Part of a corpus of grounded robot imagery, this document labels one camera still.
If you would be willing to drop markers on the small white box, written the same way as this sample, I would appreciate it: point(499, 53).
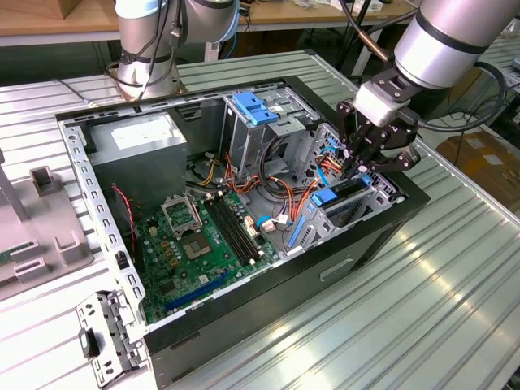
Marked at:
point(345, 5)

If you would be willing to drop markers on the grey metal disk bay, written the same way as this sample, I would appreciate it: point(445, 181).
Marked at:
point(319, 227)

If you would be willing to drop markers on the black RAM slot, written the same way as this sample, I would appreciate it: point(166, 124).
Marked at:
point(227, 229)
point(232, 229)
point(243, 229)
point(237, 229)

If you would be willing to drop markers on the black tripod stand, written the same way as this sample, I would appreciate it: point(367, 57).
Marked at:
point(354, 34)

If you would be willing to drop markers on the hard disk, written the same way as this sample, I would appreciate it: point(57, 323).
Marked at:
point(323, 198)

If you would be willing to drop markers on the black square chipset chip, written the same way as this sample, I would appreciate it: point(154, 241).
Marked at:
point(167, 288)

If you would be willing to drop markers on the small brown box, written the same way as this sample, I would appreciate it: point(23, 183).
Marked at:
point(69, 8)

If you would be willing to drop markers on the black plastic latch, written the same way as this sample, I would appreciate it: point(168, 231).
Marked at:
point(89, 343)

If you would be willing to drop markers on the black camera bracket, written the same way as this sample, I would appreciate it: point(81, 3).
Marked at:
point(394, 83)

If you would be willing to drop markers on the grey power supply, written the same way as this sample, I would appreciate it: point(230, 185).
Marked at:
point(138, 170)

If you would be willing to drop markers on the blue plastic drive latch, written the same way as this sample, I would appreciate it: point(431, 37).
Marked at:
point(254, 107)

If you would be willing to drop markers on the grey parts rack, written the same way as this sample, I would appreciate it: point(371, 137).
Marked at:
point(40, 227)

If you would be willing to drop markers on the CPU socket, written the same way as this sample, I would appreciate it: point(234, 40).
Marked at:
point(196, 245)

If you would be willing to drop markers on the grey metal drive cage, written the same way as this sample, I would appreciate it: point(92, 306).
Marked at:
point(248, 142)

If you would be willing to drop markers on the hinged metal card bracket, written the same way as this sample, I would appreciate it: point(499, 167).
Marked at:
point(94, 301)

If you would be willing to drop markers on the green motherboard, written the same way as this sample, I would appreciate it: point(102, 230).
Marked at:
point(221, 243)

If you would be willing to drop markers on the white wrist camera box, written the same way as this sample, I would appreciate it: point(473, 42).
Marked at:
point(378, 105)

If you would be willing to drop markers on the brown cardboard box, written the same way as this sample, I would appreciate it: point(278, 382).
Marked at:
point(479, 170)

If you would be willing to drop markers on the blue expansion slot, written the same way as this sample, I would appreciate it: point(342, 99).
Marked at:
point(195, 293)

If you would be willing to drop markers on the black PC case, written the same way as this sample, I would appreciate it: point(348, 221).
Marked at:
point(264, 308)

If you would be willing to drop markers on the brown square base plate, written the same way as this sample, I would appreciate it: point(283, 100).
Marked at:
point(180, 87)

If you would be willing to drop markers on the wooden desk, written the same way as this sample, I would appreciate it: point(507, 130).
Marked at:
point(304, 18)

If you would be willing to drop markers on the green RAM stick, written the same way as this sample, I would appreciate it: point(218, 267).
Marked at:
point(5, 255)

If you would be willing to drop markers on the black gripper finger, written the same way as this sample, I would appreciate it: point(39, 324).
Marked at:
point(349, 122)
point(390, 162)

